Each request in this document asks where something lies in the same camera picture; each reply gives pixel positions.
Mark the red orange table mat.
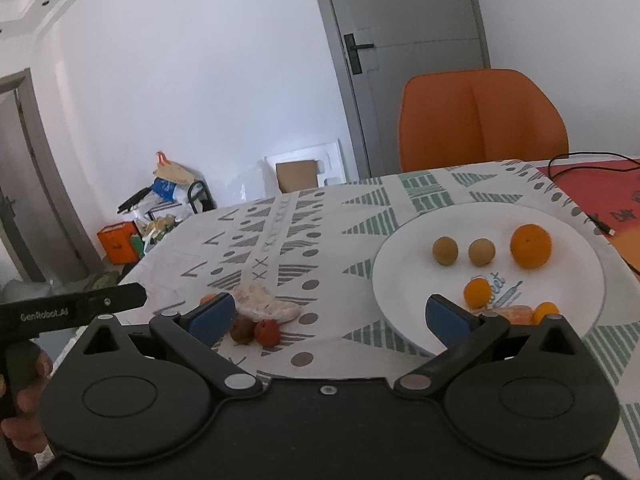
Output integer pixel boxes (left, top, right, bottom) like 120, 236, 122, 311
535, 151, 639, 274

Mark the white foam packaging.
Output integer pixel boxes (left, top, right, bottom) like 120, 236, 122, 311
266, 141, 346, 188

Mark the brown longan fruit left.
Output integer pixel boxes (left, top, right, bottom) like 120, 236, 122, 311
432, 236, 459, 266

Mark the person's left hand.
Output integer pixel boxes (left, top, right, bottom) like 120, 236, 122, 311
1, 351, 53, 455

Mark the black door handle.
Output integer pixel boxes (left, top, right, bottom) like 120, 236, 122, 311
344, 34, 375, 75

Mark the brown longan fruit right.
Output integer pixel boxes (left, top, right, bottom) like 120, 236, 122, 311
468, 238, 496, 268

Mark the orange chair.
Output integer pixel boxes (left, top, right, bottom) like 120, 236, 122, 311
398, 68, 570, 172

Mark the small orange mandarin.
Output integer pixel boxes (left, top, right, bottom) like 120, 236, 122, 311
463, 278, 492, 310

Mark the dark red dried fruit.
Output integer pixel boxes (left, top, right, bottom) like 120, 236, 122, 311
229, 314, 257, 344

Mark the large orange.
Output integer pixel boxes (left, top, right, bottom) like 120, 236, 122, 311
510, 223, 553, 270

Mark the brown cardboard box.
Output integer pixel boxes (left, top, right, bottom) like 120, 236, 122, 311
276, 160, 318, 193

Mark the brown longan fruit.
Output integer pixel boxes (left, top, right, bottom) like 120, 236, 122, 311
468, 238, 496, 268
432, 236, 459, 266

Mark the black usb cable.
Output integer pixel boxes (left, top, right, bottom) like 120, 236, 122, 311
546, 153, 640, 276

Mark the white round plate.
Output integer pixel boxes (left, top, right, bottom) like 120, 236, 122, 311
371, 203, 605, 356

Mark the small kumquat on tablecloth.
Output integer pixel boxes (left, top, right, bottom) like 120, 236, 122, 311
200, 292, 218, 305

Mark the small red fruit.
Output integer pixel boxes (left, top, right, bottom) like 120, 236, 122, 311
254, 320, 281, 348

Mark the patterned white tablecloth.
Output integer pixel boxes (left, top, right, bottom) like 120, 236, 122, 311
119, 160, 639, 478

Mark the small orange kumquat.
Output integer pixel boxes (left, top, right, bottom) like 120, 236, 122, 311
532, 301, 560, 325

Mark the pile of bags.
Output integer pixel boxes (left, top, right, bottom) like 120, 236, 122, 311
117, 152, 198, 259

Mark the orange cardboard box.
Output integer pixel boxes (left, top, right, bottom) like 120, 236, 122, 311
96, 221, 139, 266

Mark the grey door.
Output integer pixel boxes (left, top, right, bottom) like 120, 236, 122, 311
318, 0, 490, 178

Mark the peeled tangerine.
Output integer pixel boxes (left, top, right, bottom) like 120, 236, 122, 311
483, 306, 534, 326

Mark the peeled fruit on tablecloth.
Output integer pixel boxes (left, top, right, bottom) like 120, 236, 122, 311
231, 282, 302, 324

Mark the black metal rack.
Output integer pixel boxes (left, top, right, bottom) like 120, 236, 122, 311
186, 180, 217, 214

